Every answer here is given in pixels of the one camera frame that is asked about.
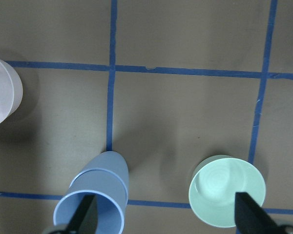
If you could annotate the pink bowl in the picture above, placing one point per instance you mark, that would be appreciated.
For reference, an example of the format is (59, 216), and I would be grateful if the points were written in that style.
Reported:
(11, 90)

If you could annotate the blue cup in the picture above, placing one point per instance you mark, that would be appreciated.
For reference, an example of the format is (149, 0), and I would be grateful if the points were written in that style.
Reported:
(111, 191)
(112, 162)

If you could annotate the mint green bowl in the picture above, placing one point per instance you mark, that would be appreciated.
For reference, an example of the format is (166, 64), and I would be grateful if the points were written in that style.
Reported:
(213, 186)

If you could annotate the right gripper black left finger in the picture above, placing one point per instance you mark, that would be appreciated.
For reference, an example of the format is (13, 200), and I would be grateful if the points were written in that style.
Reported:
(85, 218)

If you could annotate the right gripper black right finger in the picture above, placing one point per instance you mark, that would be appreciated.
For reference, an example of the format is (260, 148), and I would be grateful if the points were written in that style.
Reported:
(250, 218)

